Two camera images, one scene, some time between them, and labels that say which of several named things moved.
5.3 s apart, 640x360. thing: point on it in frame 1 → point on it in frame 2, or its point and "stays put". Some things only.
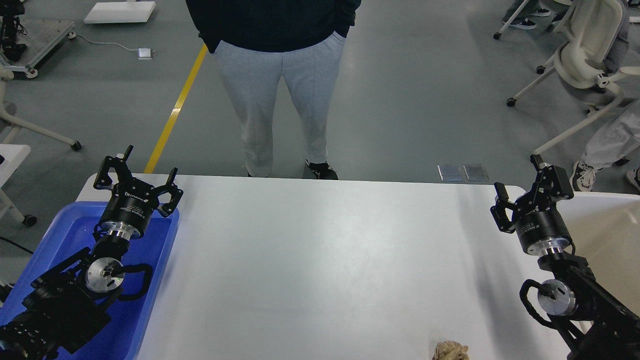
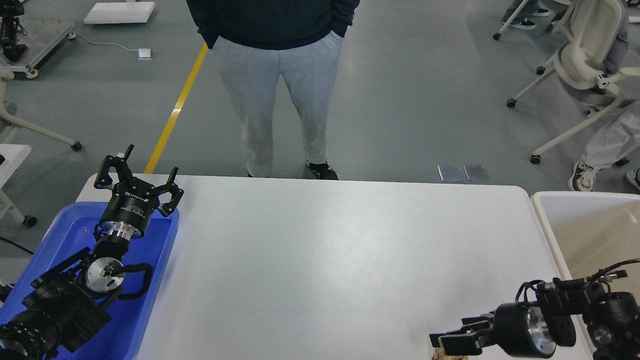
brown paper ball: x=449 y=350 stays put
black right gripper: x=540 y=226 → x=519 y=330
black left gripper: x=131 y=209 stays put
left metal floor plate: x=450 y=172 stays put
